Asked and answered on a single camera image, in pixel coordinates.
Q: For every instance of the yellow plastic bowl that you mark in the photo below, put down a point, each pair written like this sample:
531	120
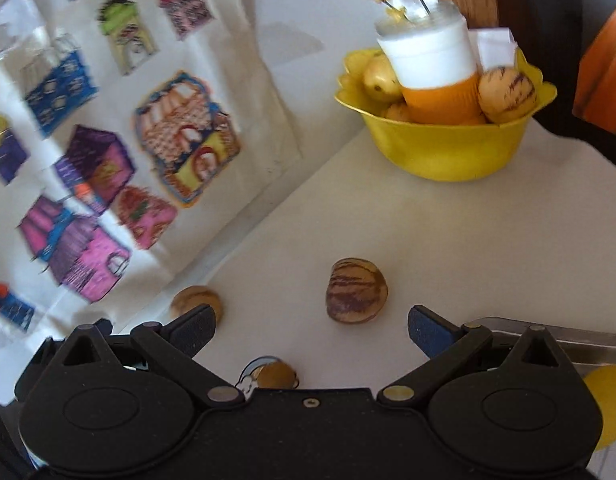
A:
439	152

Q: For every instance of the white jar with flowers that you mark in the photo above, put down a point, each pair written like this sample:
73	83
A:
427	44

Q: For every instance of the purple striped pepino melon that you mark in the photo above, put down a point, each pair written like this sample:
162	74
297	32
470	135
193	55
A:
357	291

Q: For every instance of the pale striped pepino melon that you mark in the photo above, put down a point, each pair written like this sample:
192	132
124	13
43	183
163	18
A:
193	296

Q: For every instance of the colourful houses drawing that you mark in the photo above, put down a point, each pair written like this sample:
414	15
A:
131	133

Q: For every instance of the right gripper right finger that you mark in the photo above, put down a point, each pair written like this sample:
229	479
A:
452	352

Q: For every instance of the brown longan fruit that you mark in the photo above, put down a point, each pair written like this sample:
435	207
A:
277	375

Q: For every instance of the girl in orange dress poster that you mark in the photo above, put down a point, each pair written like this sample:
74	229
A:
595	99

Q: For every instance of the striped melon in bowl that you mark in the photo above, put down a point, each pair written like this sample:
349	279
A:
506	94

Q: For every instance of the metal baking tray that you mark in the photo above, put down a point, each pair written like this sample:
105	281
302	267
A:
588	351

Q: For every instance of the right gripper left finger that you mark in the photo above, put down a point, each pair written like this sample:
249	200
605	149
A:
169	351

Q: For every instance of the yellow lemon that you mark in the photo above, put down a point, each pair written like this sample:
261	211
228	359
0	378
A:
602	385

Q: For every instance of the yellow fruit in bowl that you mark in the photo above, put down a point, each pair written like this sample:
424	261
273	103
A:
380	81

